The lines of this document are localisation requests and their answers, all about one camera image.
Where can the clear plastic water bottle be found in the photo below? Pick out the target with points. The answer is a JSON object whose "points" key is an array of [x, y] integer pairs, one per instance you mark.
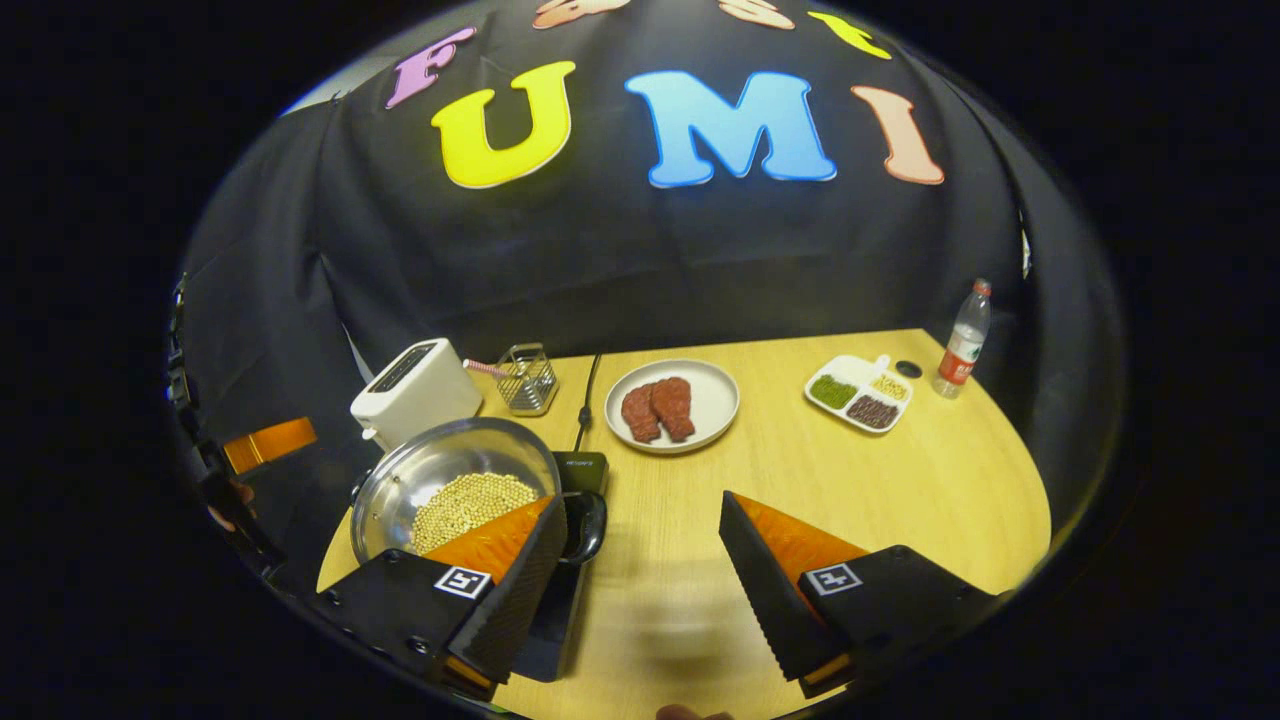
{"points": [[962, 350]]}

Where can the small pile of pale beans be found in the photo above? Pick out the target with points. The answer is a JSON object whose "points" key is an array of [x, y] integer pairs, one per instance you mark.
{"points": [[889, 387]]}

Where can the pile of green beans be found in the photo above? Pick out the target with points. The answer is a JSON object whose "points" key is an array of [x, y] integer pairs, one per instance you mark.
{"points": [[833, 391]]}

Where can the pink striped stick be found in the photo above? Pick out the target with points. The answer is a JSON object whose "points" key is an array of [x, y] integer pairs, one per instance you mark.
{"points": [[485, 368]]}

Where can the black induction cooktop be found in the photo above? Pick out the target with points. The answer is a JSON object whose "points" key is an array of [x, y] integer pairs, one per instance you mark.
{"points": [[550, 640]]}

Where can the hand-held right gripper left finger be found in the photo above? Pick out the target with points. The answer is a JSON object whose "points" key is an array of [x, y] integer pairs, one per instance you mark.
{"points": [[520, 600]]}

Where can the white round plate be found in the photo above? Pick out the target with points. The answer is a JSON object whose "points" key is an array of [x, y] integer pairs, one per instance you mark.
{"points": [[715, 400]]}

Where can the white divided dish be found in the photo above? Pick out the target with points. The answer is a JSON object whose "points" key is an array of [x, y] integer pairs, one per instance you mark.
{"points": [[860, 366]]}

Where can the black round table grommet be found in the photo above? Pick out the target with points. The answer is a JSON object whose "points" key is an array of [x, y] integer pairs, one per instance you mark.
{"points": [[909, 369]]}

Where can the pile of dark beans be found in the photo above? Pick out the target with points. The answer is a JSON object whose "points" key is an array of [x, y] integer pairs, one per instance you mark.
{"points": [[873, 412]]}

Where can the brown meat piece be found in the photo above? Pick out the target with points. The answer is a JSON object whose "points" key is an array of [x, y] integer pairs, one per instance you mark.
{"points": [[675, 408], [640, 413]]}

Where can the large pile of yellow soybeans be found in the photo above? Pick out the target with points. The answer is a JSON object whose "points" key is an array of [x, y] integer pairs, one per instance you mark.
{"points": [[470, 505]]}

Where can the white toaster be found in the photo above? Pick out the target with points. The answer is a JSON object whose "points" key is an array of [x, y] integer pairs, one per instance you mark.
{"points": [[420, 400]]}

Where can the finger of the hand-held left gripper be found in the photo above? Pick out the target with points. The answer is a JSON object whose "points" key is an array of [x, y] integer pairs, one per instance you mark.
{"points": [[270, 442]]}

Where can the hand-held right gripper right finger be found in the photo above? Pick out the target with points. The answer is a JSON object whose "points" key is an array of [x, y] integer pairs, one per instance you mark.
{"points": [[765, 590]]}

